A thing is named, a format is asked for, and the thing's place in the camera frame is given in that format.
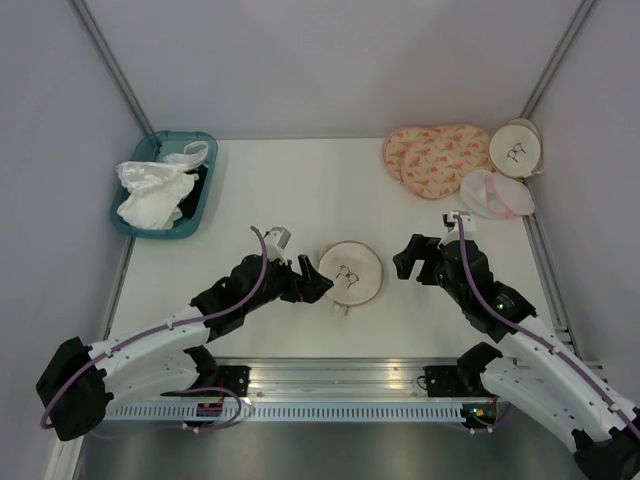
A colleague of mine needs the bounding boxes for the floral heart laundry bag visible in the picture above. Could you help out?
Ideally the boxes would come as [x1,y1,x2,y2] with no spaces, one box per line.
[400,124,494,200]
[382,123,476,179]

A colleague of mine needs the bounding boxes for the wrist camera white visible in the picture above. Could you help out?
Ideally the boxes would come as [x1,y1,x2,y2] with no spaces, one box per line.
[442,210,476,243]
[264,227,291,262]

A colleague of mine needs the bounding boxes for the black garment in basket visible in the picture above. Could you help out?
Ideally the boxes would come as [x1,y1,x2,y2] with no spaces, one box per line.
[178,165,208,219]

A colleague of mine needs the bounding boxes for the floral heart laundry bag front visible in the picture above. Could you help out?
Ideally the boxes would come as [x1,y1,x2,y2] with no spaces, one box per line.
[400,124,494,200]

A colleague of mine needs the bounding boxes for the aluminium rail front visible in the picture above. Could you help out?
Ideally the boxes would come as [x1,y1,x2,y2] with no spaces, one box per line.
[231,358,456,403]

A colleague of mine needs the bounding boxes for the white mesh bag pink trim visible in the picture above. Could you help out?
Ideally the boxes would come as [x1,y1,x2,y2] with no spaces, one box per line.
[460,170,535,219]

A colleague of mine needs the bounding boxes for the white slotted cable duct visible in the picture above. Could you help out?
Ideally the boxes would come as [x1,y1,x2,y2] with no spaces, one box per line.
[106,401,465,423]

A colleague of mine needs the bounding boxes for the floral heart laundry bag back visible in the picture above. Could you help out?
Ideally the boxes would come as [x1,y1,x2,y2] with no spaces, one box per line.
[382,123,476,179]

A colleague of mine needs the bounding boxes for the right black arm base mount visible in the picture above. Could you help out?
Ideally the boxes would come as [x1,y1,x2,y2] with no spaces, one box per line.
[423,365,485,398]

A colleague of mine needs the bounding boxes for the round mesh laundry bag glasses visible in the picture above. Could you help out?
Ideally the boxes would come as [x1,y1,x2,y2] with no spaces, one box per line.
[318,240,384,317]

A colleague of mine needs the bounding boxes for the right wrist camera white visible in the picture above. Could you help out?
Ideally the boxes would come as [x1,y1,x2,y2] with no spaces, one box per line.
[442,210,476,243]

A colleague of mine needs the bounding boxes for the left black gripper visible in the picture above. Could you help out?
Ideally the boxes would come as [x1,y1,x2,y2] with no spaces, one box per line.
[243,251,333,313]

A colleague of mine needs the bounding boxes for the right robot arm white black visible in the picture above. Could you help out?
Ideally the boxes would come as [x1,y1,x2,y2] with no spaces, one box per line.
[393,234,639,479]

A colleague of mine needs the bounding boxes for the round mesh bag at corner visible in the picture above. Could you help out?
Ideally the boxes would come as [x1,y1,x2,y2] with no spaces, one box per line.
[489,118,544,180]

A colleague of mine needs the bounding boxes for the white bra in basket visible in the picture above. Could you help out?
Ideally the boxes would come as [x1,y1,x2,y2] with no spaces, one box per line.
[116,140,210,230]

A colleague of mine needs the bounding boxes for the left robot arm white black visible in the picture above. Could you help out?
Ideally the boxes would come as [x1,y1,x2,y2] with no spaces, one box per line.
[35,255,334,441]

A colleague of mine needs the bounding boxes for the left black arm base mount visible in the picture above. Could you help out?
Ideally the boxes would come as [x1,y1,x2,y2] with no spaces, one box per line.
[161,365,251,398]

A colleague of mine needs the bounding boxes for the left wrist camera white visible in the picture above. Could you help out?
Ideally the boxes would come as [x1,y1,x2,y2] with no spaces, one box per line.
[264,227,291,262]

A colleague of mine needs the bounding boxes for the teal plastic basket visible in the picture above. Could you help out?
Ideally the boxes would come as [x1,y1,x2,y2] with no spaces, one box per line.
[110,130,218,240]

